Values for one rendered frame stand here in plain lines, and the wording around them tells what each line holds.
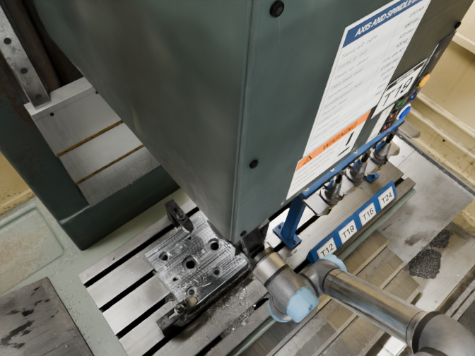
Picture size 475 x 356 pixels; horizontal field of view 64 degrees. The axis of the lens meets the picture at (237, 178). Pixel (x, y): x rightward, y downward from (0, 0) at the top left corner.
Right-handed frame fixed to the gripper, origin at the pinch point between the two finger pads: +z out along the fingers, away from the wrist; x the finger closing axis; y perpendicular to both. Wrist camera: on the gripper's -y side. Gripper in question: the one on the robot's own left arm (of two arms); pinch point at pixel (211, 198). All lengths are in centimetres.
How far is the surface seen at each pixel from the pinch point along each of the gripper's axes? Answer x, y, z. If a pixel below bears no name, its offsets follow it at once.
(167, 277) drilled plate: -17.0, 31.5, 0.1
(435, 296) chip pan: 63, 63, -62
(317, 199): 26.2, 8.7, -14.9
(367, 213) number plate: 52, 36, -24
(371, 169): 47, 9, -18
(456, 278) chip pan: 76, 62, -63
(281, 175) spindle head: -4.4, -41.8, -21.2
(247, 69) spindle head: -12, -64, -20
